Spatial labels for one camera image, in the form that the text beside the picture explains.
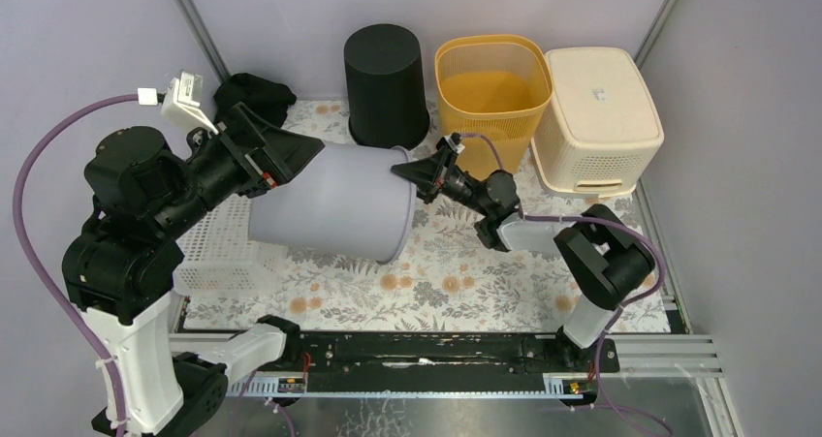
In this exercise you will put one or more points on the black crumpled cloth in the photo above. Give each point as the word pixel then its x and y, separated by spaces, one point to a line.
pixel 268 99

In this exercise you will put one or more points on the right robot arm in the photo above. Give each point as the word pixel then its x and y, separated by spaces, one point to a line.
pixel 608 260

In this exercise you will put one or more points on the yellow plastic waste basket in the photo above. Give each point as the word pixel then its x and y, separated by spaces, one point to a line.
pixel 492 90

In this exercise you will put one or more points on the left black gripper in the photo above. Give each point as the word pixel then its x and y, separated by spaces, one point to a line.
pixel 253 158

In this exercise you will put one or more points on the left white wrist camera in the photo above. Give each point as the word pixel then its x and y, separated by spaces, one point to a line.
pixel 181 104

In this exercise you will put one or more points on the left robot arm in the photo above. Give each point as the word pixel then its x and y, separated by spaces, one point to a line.
pixel 119 272

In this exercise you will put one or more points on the cream large container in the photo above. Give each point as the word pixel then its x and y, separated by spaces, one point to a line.
pixel 600 129

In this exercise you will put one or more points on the white perforated basket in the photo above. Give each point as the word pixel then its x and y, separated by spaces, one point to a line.
pixel 221 259

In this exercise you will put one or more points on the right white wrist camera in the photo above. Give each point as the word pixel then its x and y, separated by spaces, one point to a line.
pixel 451 142

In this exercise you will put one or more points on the grey bucket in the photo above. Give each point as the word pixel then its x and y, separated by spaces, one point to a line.
pixel 346 202

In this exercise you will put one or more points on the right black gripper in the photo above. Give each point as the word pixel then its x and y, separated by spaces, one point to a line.
pixel 426 174

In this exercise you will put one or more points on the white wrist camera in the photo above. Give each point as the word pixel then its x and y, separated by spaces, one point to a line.
pixel 181 104
pixel 451 142

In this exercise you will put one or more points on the floral patterned table mat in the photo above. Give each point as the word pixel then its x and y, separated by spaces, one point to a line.
pixel 444 279

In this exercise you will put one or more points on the aluminium frame rail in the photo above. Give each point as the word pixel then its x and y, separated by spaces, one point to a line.
pixel 692 356

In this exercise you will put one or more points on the black round bucket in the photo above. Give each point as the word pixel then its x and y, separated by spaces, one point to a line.
pixel 385 87

